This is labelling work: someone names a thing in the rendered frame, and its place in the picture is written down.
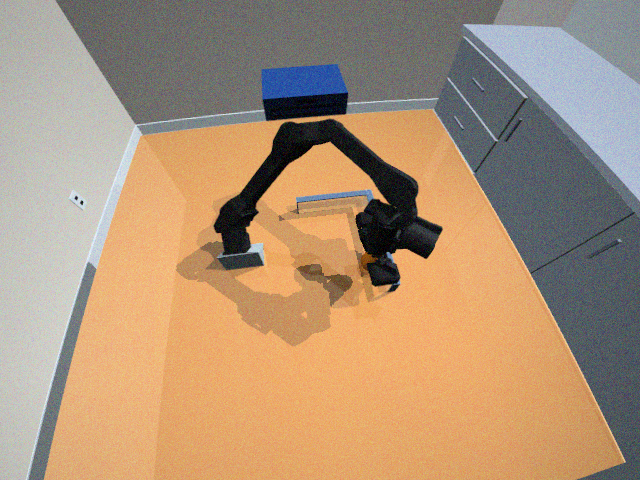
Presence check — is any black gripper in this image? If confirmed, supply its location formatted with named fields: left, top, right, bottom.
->
left=355, top=212, right=401, bottom=287

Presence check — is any blue wall top trim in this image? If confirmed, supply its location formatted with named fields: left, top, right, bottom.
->
left=296, top=189, right=401, bottom=292

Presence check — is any clear l-shaped wall with blue top edge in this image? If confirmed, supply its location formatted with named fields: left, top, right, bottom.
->
left=298, top=195, right=369, bottom=214

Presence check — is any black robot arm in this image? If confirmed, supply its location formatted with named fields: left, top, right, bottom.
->
left=214, top=118, right=443, bottom=260

